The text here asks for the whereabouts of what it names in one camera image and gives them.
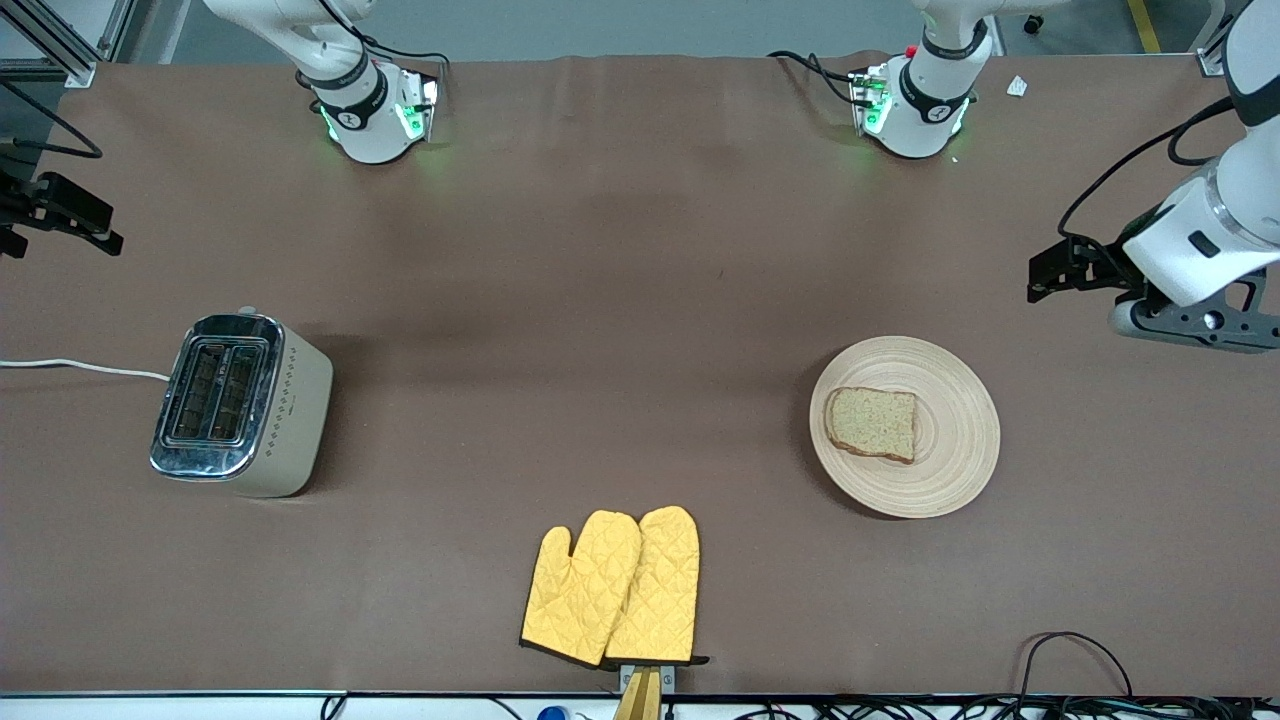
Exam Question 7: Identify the chrome and beige toaster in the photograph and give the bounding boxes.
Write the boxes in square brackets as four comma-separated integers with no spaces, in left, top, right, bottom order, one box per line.
[150,308,334,499]

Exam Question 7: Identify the black right base cable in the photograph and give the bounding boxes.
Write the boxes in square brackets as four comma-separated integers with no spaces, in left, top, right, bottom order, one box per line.
[345,15,461,71]

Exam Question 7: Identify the round light wooden plate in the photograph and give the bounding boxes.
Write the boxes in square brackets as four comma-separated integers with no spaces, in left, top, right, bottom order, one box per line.
[808,335,1002,520]

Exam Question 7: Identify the black base cable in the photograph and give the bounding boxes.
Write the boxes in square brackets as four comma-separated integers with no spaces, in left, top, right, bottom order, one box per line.
[768,50,861,106]
[345,15,461,71]

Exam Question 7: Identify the yellowish wooden stand piece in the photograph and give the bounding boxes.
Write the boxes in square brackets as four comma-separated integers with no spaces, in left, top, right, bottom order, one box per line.
[612,668,663,720]

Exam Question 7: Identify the brown table cover sheet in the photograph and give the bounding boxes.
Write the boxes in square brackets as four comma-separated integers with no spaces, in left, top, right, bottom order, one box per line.
[0,52,1280,698]

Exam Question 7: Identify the black looped cable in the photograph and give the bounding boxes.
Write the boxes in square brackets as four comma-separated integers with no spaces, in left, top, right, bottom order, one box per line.
[1018,631,1136,701]

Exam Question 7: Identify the black cable bundle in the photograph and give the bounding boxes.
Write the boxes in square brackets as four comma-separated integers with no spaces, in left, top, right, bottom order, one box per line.
[740,695,1280,720]

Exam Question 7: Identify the aluminium frame profile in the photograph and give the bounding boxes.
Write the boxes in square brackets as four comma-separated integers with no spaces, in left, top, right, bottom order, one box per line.
[1195,0,1280,78]
[0,0,151,89]

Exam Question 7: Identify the white toaster power cord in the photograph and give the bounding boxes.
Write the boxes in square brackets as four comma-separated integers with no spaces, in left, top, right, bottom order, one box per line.
[0,358,173,383]

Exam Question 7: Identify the yellow quilted oven mitt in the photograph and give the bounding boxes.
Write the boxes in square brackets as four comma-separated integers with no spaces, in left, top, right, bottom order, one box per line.
[603,505,711,668]
[520,510,643,668]

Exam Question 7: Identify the black left base cable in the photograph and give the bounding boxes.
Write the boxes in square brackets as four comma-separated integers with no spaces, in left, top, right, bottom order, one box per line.
[768,50,861,106]

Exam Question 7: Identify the brown toast bread slice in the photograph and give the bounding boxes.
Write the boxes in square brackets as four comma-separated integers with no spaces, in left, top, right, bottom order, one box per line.
[824,386,918,465]

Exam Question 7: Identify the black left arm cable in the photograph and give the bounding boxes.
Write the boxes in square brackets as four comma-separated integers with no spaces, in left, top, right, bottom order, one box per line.
[1058,95,1246,246]

